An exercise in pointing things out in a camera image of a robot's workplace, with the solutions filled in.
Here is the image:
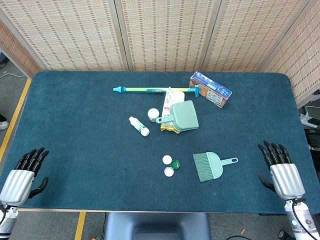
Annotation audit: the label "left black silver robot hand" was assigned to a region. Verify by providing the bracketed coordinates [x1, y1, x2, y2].
[0, 147, 50, 207]

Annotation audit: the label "white yellow snack packet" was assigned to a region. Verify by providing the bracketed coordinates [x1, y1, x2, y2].
[160, 91, 186, 135]

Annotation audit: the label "green dustpan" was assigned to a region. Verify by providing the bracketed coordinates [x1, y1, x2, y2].
[155, 100, 200, 133]

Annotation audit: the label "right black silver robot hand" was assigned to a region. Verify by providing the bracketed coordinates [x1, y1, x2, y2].
[257, 140, 306, 201]

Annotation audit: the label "woven bamboo screen panel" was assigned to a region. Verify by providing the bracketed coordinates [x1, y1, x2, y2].
[0, 19, 42, 78]
[114, 0, 222, 73]
[202, 0, 313, 73]
[0, 0, 130, 72]
[259, 0, 320, 108]

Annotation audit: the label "blue brown carton box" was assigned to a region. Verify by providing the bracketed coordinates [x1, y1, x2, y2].
[189, 71, 233, 110]

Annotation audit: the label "green blue water squirter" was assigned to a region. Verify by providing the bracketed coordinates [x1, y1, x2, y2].
[112, 84, 202, 98]

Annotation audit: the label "dark blue table mat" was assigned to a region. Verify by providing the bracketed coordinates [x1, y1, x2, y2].
[0, 71, 320, 215]

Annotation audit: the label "small white bottle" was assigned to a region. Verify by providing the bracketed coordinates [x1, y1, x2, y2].
[128, 116, 151, 137]

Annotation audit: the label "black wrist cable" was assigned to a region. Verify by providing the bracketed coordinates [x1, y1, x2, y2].
[292, 198, 320, 238]

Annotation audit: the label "small jar with white lid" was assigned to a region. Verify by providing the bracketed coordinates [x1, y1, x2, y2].
[147, 108, 160, 123]

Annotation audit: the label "black box on floor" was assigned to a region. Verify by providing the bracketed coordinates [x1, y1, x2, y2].
[304, 127, 320, 151]

